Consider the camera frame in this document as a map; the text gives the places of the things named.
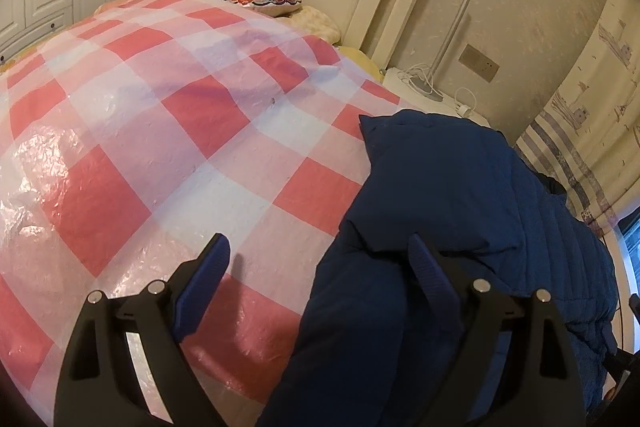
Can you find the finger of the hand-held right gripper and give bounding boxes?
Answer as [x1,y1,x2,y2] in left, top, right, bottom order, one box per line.
[602,346,638,388]

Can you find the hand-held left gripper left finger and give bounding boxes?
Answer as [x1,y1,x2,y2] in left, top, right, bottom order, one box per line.
[54,233,232,427]

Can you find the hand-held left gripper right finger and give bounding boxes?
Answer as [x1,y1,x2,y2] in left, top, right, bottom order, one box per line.
[407,234,587,427]

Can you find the navy padded jacket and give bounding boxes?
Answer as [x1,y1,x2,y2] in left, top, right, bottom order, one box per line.
[256,109,621,427]

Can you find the white window sill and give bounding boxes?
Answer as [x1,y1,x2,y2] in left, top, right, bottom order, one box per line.
[597,227,632,323]

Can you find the window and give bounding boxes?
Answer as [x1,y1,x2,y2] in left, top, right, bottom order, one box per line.
[617,212,640,303]

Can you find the pink white checkered plastic sheet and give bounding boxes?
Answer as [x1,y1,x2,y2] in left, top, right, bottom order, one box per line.
[0,0,426,427]

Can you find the white nightstand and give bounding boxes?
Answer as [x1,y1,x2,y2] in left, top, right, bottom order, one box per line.
[382,67,493,128]

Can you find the printed striped curtain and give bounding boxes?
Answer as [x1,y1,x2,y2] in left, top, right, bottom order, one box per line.
[515,0,640,233]

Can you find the yellow bedsheet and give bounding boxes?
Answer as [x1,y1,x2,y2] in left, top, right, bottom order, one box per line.
[340,46,387,84]

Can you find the white pole lamp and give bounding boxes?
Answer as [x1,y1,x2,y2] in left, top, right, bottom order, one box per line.
[400,0,474,102]

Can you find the yellow pillow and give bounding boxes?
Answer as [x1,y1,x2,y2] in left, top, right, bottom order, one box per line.
[280,5,342,45]

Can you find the white plug with cable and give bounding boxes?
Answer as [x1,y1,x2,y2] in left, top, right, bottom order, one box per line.
[454,87,477,118]

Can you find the white cable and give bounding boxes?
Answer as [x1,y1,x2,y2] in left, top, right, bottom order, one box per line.
[399,63,437,84]

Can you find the beige wall socket plate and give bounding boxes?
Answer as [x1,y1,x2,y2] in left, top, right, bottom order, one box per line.
[459,44,501,82]

